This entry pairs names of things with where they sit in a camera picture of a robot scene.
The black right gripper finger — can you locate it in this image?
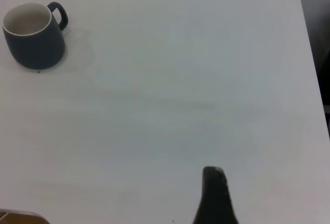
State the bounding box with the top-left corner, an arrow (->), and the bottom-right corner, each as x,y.
192,166 -> 239,224

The dark blue ceramic mug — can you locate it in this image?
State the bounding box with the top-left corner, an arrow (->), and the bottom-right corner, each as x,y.
2,1 -> 69,71

